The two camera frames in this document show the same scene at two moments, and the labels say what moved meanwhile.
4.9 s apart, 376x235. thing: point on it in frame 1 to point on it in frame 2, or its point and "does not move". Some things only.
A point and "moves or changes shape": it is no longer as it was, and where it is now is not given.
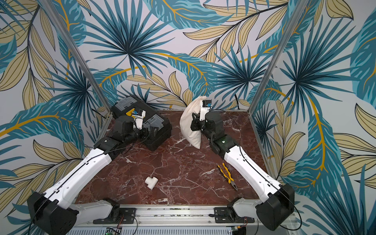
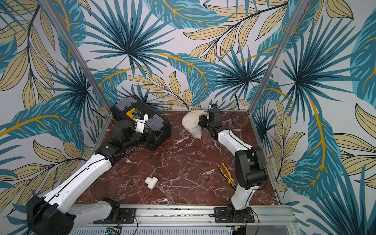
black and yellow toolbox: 159,125 does not move
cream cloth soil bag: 191,111 moves or changes shape
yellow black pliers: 229,179 does not move
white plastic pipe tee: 151,182 does not move
